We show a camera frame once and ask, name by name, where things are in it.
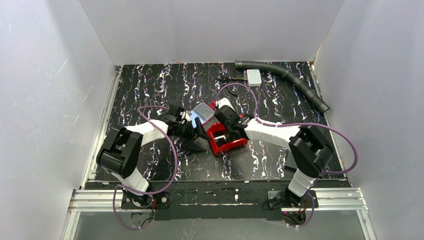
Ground lower black card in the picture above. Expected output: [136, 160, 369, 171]
[283, 150, 298, 173]

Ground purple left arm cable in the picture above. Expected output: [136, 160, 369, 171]
[112, 105, 179, 231]

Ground grey corrugated hose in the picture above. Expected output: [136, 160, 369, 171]
[234, 59, 331, 114]

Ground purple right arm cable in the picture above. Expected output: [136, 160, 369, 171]
[214, 82, 359, 229]

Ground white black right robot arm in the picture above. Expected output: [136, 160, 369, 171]
[214, 98, 335, 199]

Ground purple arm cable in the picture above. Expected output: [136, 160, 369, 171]
[112, 105, 179, 231]
[214, 82, 359, 229]

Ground aluminium frame rail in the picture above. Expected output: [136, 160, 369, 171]
[63, 63, 375, 240]

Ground black grey pliers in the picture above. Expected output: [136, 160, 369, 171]
[215, 75, 247, 97]

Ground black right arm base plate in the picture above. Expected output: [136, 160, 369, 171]
[262, 190, 319, 211]

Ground red plastic bin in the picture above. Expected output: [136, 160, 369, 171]
[206, 122, 248, 157]

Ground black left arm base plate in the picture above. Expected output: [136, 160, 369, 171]
[121, 190, 171, 210]

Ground white rectangular box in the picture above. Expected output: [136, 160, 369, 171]
[246, 69, 262, 87]

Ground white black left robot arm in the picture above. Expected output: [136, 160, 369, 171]
[96, 104, 210, 196]

